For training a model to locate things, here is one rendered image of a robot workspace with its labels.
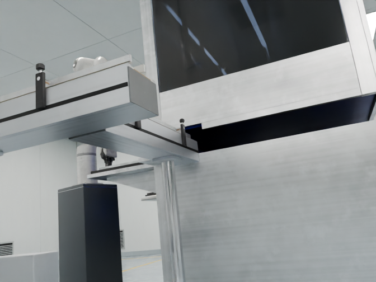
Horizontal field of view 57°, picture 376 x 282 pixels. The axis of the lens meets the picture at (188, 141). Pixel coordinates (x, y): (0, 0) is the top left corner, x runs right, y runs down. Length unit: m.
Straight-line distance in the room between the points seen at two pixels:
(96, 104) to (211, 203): 0.85
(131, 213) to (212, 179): 6.83
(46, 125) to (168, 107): 0.87
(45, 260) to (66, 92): 0.40
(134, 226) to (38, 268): 7.36
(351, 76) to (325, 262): 0.71
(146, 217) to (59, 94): 7.28
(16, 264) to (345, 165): 1.12
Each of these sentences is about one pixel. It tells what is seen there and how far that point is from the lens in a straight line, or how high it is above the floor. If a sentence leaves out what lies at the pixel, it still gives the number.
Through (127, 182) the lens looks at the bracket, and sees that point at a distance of 1.82.
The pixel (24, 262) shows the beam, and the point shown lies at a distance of 0.93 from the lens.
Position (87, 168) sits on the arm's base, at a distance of 2.15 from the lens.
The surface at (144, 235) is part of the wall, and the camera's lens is 8.11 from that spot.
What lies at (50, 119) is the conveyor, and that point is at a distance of 0.88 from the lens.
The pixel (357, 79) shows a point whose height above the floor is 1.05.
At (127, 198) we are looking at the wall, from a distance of 8.35.
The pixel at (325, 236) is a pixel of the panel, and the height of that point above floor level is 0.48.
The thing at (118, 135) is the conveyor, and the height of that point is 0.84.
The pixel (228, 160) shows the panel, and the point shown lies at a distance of 1.49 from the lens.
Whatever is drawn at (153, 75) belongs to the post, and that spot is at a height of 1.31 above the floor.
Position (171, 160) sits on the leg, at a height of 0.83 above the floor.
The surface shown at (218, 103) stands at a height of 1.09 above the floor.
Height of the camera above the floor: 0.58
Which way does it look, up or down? 13 degrees up
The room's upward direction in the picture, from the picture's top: 6 degrees counter-clockwise
